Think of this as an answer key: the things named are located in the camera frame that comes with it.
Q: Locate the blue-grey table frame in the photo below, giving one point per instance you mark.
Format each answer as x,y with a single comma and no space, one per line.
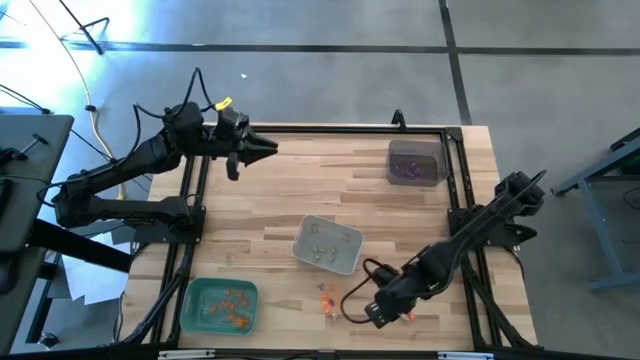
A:
596,215

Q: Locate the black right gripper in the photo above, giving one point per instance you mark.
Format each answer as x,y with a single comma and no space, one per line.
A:
402,295

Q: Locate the green plastic bin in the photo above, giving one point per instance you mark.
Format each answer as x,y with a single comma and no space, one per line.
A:
200,290

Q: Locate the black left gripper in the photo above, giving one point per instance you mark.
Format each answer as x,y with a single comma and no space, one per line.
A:
222,142

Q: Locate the black desk clamp tool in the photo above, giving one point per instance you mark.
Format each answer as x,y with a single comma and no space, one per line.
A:
6,156

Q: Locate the black caster wheel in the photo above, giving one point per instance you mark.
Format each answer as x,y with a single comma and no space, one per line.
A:
47,340

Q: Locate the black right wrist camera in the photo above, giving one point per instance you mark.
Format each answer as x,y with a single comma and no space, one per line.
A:
384,276

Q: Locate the dark grey side desk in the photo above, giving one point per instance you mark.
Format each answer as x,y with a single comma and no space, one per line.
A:
25,210

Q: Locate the black tripod stand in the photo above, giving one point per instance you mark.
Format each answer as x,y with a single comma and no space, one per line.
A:
86,31

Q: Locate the dark translucent plastic bin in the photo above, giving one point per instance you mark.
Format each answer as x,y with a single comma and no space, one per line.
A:
440,165

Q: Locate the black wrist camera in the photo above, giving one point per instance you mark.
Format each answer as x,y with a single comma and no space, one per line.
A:
231,120
384,276

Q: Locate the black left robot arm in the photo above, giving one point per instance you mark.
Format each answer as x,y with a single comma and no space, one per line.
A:
140,160

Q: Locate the white plastic bin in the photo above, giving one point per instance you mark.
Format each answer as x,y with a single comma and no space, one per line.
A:
330,267

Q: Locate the black desk support frame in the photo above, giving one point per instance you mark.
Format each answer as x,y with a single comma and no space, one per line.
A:
75,245

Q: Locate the white paper sheets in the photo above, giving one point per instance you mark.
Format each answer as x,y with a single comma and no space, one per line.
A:
95,285

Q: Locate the black frame clamp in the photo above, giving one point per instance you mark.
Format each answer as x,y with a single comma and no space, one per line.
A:
398,119

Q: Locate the black aluminium table frame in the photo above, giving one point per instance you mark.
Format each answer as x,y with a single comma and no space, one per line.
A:
468,150

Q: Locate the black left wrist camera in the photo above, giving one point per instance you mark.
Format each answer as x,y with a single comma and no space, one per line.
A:
231,120

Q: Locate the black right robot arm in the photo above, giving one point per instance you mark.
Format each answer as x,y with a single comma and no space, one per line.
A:
470,235

